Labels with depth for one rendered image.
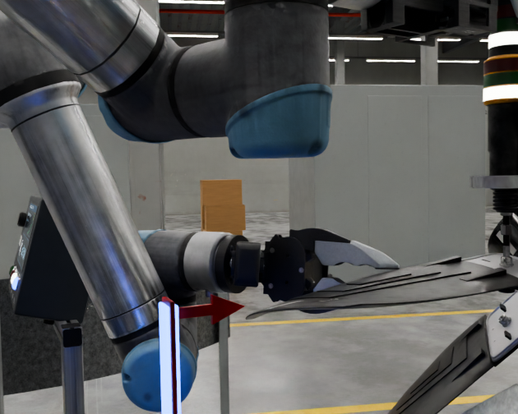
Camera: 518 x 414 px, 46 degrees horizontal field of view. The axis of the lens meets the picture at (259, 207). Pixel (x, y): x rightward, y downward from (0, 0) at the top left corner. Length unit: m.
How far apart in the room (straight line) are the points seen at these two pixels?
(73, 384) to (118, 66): 0.65
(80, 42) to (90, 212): 0.22
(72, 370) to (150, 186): 3.81
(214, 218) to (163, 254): 7.84
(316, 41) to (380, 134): 6.44
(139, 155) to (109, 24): 4.32
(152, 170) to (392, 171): 3.07
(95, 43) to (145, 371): 0.33
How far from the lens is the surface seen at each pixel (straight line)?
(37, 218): 1.03
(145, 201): 4.78
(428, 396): 0.79
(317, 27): 0.44
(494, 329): 0.77
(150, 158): 4.78
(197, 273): 0.73
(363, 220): 6.81
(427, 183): 7.07
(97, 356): 2.37
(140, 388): 0.65
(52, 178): 0.65
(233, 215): 8.62
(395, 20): 0.52
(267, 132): 0.41
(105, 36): 0.47
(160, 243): 0.77
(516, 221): 0.70
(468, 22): 0.56
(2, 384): 2.31
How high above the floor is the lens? 1.29
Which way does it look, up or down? 3 degrees down
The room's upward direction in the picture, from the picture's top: 1 degrees counter-clockwise
